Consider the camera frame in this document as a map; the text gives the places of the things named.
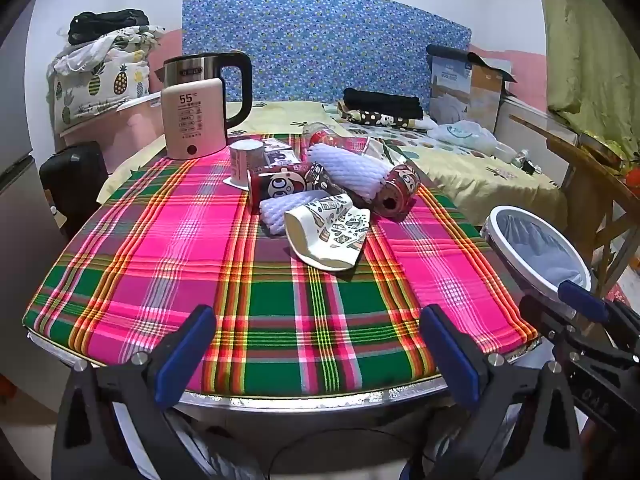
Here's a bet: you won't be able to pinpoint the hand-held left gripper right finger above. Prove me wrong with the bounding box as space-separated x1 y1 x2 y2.
419 304 583 480

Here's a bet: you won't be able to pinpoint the purple white milk carton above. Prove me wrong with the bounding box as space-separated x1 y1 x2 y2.
262 147 301 168

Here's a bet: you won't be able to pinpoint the crushed patterned paper cup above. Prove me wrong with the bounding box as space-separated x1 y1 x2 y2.
284 192 372 271

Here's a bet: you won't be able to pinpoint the black suitcase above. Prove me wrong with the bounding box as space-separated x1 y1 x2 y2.
39 141 108 241

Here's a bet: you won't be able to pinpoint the pink storage box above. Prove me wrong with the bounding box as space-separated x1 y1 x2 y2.
57 95 168 176

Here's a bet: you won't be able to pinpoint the gold foil tray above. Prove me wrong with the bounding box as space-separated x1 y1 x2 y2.
579 132 628 166

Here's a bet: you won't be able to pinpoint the brown polka dot cloth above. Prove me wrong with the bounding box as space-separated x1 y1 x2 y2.
337 102 421 128

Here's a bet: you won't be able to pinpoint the wooden table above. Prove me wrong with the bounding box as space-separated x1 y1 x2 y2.
510 115 640 271

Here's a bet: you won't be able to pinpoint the pink green plaid tablecloth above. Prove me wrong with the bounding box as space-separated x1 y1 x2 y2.
22 132 541 396

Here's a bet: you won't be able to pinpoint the green curtain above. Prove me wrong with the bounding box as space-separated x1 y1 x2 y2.
532 0 640 161

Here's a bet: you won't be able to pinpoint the blue floral headboard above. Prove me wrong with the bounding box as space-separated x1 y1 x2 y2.
181 0 473 111

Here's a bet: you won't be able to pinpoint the black bundled clothing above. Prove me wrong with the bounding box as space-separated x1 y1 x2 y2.
67 9 151 46

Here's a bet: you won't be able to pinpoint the white round waste bin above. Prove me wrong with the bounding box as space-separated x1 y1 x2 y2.
481 204 594 311

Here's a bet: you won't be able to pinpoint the pineapple print pillow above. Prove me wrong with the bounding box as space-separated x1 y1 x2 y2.
47 57 151 126

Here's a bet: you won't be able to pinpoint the pink electric water warmer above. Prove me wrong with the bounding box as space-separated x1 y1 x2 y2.
160 77 228 161

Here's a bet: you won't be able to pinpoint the large white foam net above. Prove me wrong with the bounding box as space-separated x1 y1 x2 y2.
306 142 396 203

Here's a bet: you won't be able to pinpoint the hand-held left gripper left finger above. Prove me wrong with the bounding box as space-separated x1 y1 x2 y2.
52 304 218 480

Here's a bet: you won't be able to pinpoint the steel electric kettle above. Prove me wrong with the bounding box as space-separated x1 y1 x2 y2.
162 51 253 136

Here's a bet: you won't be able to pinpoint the fruit print sheet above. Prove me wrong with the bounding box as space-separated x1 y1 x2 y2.
320 102 451 161

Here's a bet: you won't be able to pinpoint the white cabinet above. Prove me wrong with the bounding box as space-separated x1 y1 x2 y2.
497 95 576 161

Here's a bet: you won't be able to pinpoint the red face-print can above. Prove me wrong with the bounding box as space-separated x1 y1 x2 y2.
247 165 331 206
372 162 422 221

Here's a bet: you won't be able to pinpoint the small white foam net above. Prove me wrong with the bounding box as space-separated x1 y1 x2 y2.
259 189 331 236

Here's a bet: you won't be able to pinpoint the yellow bed sheet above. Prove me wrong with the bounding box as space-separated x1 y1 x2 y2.
97 100 568 241

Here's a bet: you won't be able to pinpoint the folded black clothes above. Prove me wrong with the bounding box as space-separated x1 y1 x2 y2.
342 87 425 121

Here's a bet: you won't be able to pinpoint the clear red-label plastic bottle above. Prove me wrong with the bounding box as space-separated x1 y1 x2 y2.
302 122 371 153

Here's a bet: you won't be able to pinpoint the white plastic bag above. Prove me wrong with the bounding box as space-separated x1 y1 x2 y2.
429 120 501 156

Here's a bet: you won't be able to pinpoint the white yogurt cup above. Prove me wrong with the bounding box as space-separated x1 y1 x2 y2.
222 139 266 191

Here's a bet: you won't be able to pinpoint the black cable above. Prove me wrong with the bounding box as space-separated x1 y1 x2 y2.
270 426 401 480

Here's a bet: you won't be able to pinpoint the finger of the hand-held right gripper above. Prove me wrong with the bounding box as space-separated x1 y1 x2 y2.
557 280 640 356
517 295 640 376

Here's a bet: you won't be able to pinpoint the printed quilt package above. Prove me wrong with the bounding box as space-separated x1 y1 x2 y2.
430 55 473 121

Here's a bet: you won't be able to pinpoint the open cardboard box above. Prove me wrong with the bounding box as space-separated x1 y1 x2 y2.
425 44 521 131

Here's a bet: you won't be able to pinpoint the round metal-edged table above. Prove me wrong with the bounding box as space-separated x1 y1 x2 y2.
27 332 543 413

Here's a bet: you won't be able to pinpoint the person's right forearm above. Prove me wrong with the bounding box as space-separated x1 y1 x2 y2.
580 405 640 480

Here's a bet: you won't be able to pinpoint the white floral cloth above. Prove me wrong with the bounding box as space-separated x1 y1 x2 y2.
52 25 166 76

